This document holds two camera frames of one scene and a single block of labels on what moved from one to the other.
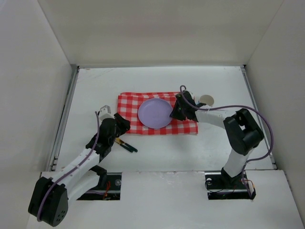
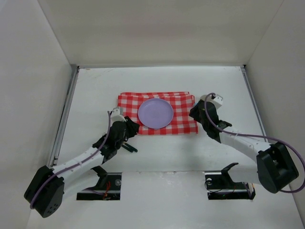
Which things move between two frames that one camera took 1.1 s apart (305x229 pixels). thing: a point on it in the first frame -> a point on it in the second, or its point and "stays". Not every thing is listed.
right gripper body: x=179 y=109 -> x=198 y=113
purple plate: x=155 y=113 stays
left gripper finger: x=122 y=126 -> x=132 y=128
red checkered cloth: x=128 y=105 stays
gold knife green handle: x=127 y=147 stays
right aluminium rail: x=259 y=117 stays
